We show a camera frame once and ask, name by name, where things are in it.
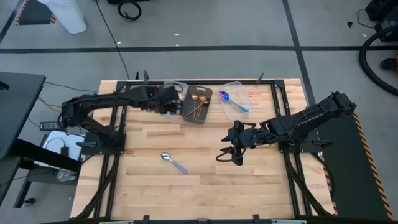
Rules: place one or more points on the clear plastic bottle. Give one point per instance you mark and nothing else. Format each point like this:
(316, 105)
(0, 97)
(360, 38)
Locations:
(66, 175)

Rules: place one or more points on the small black power brick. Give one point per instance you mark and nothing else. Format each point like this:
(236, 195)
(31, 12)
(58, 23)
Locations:
(64, 151)

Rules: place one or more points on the black equipment case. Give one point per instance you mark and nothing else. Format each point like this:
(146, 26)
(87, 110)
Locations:
(382, 9)

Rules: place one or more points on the black desk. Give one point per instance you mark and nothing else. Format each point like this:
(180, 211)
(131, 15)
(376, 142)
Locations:
(18, 109)

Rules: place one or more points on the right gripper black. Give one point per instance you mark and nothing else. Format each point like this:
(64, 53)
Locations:
(247, 138)

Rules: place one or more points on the iridescent rainbow spoon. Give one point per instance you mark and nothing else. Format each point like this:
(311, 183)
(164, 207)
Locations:
(224, 96)

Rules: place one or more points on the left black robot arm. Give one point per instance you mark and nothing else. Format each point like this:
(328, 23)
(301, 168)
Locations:
(109, 99)

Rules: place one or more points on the dark grey plastic storage bin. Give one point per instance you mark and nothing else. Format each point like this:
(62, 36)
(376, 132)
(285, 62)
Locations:
(206, 115)

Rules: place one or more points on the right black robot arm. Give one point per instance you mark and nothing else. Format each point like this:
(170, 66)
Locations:
(298, 123)

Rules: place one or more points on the large hazard-striped black mat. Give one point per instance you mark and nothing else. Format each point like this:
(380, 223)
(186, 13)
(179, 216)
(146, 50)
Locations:
(348, 161)

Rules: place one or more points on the small hazard-striped black mat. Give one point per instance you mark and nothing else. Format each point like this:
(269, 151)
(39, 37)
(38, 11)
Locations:
(34, 14)

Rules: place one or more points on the white plastic cylinder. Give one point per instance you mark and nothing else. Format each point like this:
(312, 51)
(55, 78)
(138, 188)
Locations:
(66, 15)

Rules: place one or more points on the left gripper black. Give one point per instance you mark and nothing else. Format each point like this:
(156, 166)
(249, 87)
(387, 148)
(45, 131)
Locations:
(168, 99)

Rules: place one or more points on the black power adapter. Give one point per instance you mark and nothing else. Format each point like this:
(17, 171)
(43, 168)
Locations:
(46, 126)

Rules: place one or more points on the gold spoon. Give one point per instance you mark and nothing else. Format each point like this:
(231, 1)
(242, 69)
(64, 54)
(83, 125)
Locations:
(195, 96)
(191, 112)
(203, 99)

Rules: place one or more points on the clear plastic storage bin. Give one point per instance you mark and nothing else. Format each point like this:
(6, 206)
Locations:
(241, 90)
(183, 85)

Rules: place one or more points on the white flat box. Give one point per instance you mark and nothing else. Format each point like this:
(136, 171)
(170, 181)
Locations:
(73, 141)

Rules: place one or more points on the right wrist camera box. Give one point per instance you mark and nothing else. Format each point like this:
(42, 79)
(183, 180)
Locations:
(238, 126)

